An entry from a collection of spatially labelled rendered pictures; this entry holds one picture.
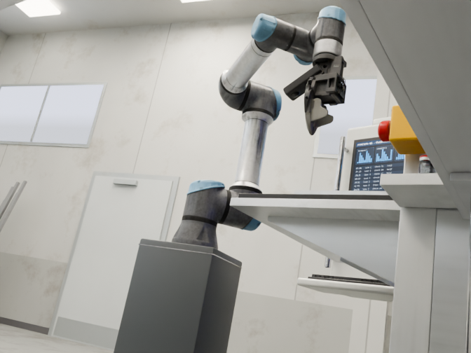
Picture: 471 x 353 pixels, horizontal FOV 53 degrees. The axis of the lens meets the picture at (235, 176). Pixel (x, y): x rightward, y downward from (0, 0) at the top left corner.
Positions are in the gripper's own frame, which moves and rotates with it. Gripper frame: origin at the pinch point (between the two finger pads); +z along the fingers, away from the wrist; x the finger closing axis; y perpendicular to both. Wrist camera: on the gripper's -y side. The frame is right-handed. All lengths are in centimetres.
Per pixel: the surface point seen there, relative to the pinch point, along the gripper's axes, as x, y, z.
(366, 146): 91, -17, -34
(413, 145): -19.1, 30.7, 13.8
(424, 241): -12.6, 32.2, 29.8
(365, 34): -69, 39, 26
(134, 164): 314, -410, -122
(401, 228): -12.6, 28.1, 27.7
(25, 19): 227, -643, -345
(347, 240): -2.6, 14.2, 28.5
